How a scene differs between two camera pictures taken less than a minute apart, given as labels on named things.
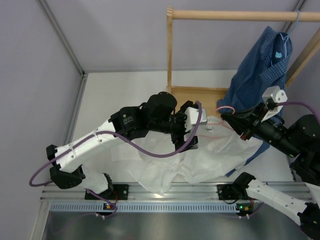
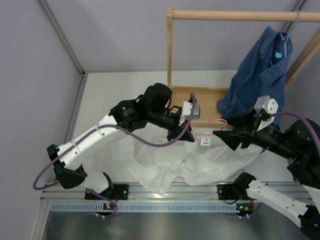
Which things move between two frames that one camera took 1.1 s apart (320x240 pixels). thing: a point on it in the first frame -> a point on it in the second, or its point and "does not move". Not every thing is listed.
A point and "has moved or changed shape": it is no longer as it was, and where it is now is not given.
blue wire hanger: x=285 y=38 does not move
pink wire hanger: x=222 y=122 -> x=207 y=133
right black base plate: x=226 y=192 does not move
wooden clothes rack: x=209 y=98 does not move
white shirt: x=220 y=151 has moved or changed shape
